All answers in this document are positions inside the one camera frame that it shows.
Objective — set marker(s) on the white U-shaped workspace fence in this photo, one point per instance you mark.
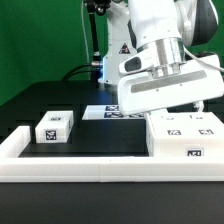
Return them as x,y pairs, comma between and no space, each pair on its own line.
14,168

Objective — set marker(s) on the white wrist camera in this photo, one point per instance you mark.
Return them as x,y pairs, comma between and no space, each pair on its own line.
134,65

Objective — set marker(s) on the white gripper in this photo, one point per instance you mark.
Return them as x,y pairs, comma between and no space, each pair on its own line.
197,82

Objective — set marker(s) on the white cabinet top block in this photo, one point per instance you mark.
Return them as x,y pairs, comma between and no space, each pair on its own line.
54,127

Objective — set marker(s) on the white cabinet body box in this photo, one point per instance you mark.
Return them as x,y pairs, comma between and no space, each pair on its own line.
187,148

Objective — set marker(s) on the white base marker sheet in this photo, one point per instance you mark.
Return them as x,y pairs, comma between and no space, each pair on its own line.
100,112

